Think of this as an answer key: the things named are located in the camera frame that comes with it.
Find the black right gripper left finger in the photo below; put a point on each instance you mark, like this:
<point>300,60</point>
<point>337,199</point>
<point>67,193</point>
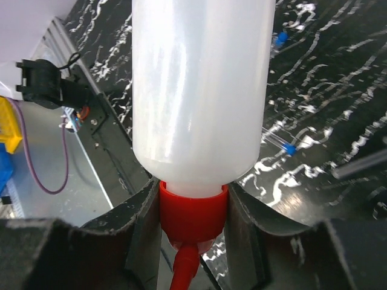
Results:
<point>117,250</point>

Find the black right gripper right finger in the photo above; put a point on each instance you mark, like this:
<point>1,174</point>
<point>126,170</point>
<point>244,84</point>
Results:
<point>266,250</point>

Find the white wash bottle red cap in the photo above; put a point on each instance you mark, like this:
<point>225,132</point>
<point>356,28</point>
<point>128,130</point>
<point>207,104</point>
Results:
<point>200,71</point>

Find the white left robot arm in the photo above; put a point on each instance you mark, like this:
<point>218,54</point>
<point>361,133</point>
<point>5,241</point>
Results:
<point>43,84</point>

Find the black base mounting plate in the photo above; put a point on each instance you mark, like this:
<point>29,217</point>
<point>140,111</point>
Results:
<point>108,146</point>

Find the blue cap tube lying horizontal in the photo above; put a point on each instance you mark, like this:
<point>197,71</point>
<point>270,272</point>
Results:
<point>279,142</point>

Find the yellow blue box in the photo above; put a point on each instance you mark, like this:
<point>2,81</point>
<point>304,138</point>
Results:
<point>10,138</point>

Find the blue cap tube right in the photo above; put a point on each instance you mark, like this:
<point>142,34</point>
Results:
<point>278,41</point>

